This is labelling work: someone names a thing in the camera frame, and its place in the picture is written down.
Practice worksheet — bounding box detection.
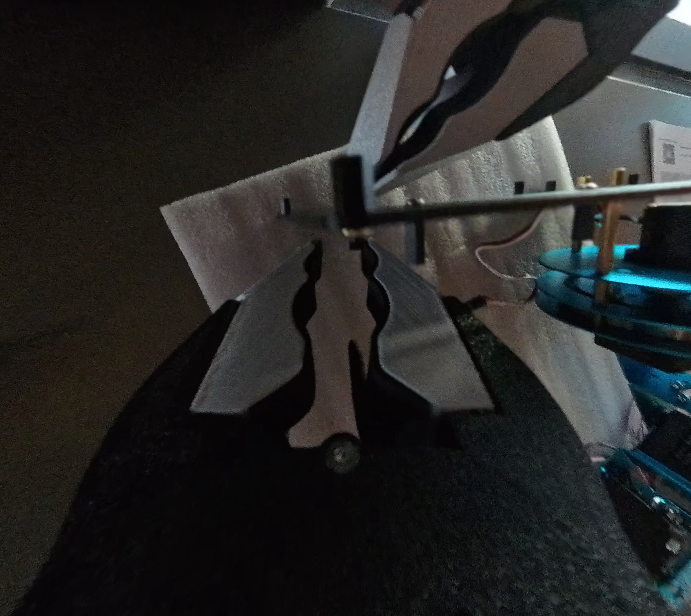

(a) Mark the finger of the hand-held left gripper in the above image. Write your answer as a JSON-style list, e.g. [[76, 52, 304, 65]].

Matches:
[[350, 0, 542, 180], [372, 13, 590, 194]]

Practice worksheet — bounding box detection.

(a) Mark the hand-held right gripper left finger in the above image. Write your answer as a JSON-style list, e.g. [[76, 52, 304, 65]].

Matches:
[[190, 239, 325, 416]]

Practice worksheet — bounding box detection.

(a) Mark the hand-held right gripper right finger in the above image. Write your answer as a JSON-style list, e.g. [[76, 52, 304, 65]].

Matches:
[[361, 240, 496, 416]]

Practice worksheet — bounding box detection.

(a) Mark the blue toy robot arm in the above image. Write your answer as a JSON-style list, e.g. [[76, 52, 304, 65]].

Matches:
[[276, 154, 691, 592]]

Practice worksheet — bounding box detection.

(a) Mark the small black standoff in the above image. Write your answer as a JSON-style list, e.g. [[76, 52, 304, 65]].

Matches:
[[331, 154, 374, 231]]

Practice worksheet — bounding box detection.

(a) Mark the dark grey desk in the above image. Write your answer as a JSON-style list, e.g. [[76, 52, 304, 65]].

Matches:
[[0, 6, 389, 616]]

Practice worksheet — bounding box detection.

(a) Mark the white foam sheet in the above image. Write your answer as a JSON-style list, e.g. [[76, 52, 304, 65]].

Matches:
[[161, 117, 649, 447]]

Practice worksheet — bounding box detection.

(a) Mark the printed instruction manual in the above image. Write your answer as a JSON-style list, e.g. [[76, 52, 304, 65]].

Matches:
[[648, 119, 691, 185]]

